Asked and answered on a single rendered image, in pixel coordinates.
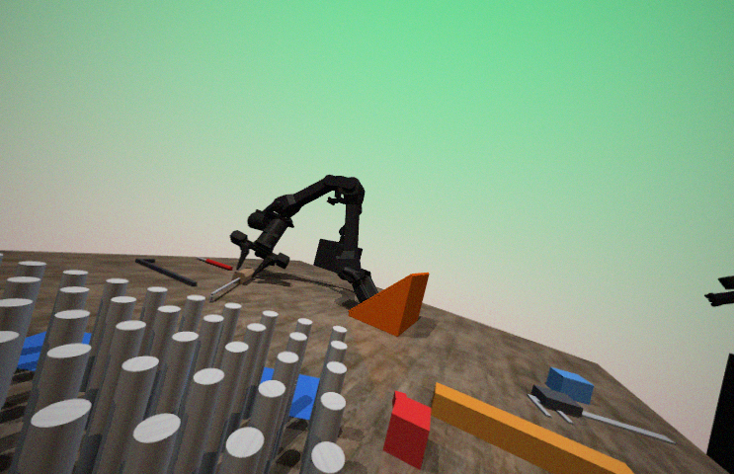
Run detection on orange flat bar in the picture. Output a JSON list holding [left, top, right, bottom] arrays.
[[431, 382, 634, 474]]

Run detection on red cylinder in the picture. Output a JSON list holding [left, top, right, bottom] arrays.
[[196, 257, 232, 271]]

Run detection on blue block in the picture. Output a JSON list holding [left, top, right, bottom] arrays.
[[545, 367, 594, 405]]

